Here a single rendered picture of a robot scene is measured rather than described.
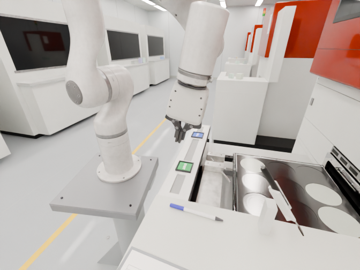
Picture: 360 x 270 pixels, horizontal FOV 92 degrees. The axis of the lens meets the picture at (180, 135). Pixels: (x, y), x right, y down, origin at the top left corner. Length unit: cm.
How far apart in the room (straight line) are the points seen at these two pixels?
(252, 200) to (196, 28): 52
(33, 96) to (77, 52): 275
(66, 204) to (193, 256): 49
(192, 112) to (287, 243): 37
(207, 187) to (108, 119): 44
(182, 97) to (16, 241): 182
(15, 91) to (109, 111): 281
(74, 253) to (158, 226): 129
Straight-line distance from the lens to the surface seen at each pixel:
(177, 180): 59
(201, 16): 41
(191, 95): 44
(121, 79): 66
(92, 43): 61
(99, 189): 76
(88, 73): 58
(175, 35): 884
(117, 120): 67
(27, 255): 189
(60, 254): 176
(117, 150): 71
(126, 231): 101
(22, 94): 349
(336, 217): 73
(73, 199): 77
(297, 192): 75
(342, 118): 96
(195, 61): 41
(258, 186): 71
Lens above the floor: 135
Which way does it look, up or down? 27 degrees down
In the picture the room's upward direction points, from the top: straight up
